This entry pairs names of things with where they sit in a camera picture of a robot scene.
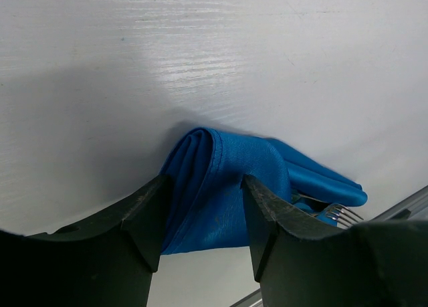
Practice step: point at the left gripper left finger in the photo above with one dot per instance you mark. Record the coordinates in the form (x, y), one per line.
(106, 259)

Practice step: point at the blue cloth napkin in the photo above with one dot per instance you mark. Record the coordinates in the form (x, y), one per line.
(207, 167)

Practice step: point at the silver metal fork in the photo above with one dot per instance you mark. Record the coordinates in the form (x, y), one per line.
(331, 213)

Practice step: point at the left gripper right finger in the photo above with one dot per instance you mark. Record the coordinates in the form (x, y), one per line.
(299, 260)

